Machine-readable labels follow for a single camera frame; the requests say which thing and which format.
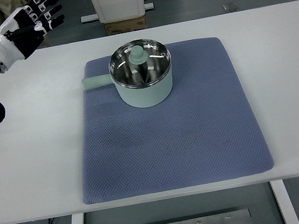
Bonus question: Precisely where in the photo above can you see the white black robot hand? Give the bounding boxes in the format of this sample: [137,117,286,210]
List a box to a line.
[0,0,64,74]

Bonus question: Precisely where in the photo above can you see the green pot with handle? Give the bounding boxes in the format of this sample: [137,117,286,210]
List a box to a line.
[75,35,180,119]

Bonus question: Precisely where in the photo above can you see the cardboard box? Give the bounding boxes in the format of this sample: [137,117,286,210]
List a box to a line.
[104,15,147,36]

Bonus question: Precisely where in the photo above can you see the glass lid green knob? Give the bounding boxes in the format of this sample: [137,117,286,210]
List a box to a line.
[108,39,172,89]

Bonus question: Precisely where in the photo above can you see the floor outlet cover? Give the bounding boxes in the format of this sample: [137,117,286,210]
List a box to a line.
[222,2,239,13]

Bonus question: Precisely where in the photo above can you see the blue quilted mat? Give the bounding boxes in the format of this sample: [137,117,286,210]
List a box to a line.
[82,37,274,205]

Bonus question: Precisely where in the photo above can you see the white table leg right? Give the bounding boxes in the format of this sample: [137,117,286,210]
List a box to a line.
[270,179,299,224]

